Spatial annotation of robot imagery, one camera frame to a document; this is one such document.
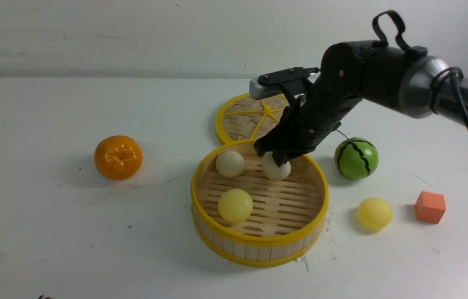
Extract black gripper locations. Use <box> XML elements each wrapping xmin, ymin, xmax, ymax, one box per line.
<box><xmin>253</xmin><ymin>91</ymin><xmax>362</xmax><ymax>165</ymax></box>

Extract white bun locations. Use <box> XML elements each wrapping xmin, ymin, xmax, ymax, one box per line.
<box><xmin>261</xmin><ymin>152</ymin><xmax>291</xmax><ymax>181</ymax></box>
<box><xmin>215</xmin><ymin>151</ymin><xmax>245</xmax><ymax>178</ymax></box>

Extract yellow bun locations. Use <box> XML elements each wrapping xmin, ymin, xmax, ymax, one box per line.
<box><xmin>356</xmin><ymin>197</ymin><xmax>393</xmax><ymax>231</ymax></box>
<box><xmin>218</xmin><ymin>189</ymin><xmax>253</xmax><ymax>224</ymax></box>

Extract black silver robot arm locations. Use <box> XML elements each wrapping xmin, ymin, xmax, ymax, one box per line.
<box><xmin>249</xmin><ymin>40</ymin><xmax>465</xmax><ymax>165</ymax></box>

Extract woven bamboo steamer lid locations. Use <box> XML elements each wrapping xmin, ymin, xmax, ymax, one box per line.
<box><xmin>213</xmin><ymin>93</ymin><xmax>288</xmax><ymax>145</ymax></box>

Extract bamboo steamer tray yellow rim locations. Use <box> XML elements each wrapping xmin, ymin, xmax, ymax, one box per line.
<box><xmin>190</xmin><ymin>140</ymin><xmax>329</xmax><ymax>267</ymax></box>

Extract green toy watermelon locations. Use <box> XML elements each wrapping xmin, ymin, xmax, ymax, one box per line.
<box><xmin>333</xmin><ymin>130</ymin><xmax>380</xmax><ymax>181</ymax></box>

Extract orange foam cube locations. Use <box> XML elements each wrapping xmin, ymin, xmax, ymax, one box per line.
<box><xmin>414</xmin><ymin>191</ymin><xmax>446</xmax><ymax>225</ymax></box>

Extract orange toy tangerine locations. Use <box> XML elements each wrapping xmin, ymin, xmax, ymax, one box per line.
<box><xmin>94</xmin><ymin>135</ymin><xmax>143</xmax><ymax>180</ymax></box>

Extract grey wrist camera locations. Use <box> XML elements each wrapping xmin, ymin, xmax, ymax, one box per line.
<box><xmin>249</xmin><ymin>66</ymin><xmax>321</xmax><ymax>100</ymax></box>

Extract black cable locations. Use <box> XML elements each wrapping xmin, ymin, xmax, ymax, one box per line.
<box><xmin>372</xmin><ymin>10</ymin><xmax>468</xmax><ymax>187</ymax></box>

